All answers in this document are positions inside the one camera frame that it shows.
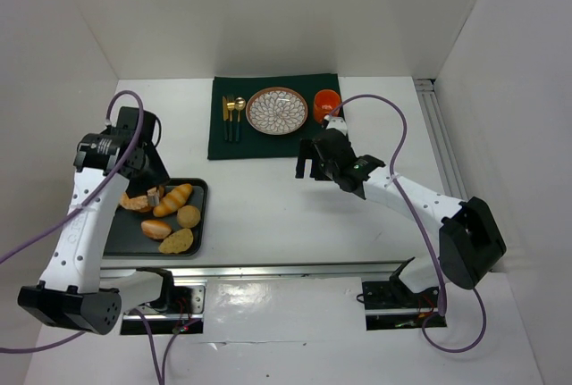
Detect purple cable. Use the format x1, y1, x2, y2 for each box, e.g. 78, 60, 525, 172
0, 88, 206, 385
324, 93, 488, 354

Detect flat seeded bread slice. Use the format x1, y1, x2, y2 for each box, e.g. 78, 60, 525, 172
158, 229, 194, 255

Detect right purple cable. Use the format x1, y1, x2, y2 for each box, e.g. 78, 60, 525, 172
324, 93, 488, 354

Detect floral patterned plate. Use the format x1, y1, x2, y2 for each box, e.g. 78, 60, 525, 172
246, 87, 308, 136

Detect orange mug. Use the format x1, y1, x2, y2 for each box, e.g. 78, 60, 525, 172
313, 89, 341, 124

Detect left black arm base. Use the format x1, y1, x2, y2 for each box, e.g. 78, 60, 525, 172
111, 268, 206, 335

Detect gold knife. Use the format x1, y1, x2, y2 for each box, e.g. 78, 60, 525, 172
222, 96, 229, 142

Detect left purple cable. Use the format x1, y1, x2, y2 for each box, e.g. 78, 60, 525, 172
0, 88, 206, 385

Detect aluminium corner frame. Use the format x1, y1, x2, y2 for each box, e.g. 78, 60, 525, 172
413, 79, 469, 199

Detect gold spoon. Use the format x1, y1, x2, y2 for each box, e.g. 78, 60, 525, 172
234, 97, 247, 143

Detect oval glazed bread roll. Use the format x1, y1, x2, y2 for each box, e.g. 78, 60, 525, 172
140, 220, 172, 240

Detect dark green placemat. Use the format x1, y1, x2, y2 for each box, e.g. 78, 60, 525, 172
207, 73, 341, 161

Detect large round twisted bread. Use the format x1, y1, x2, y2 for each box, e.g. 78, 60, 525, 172
119, 193, 154, 213

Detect gold fork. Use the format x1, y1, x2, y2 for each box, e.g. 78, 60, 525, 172
227, 95, 235, 142

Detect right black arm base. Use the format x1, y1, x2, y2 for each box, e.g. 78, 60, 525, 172
356, 258, 446, 331

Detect aluminium rail bar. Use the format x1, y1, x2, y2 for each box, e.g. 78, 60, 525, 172
102, 257, 401, 280

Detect small round bun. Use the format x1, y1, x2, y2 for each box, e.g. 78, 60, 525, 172
176, 205, 201, 229

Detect metal tongs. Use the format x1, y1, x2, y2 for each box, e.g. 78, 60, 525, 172
147, 187, 163, 207

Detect black baking tray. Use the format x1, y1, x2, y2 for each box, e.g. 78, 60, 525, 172
104, 178, 208, 258

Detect striped long bread roll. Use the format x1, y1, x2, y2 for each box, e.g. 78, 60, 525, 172
153, 183, 193, 218

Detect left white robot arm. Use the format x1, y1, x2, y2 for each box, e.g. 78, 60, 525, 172
18, 106, 174, 335

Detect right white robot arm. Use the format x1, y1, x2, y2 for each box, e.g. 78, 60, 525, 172
296, 117, 507, 294

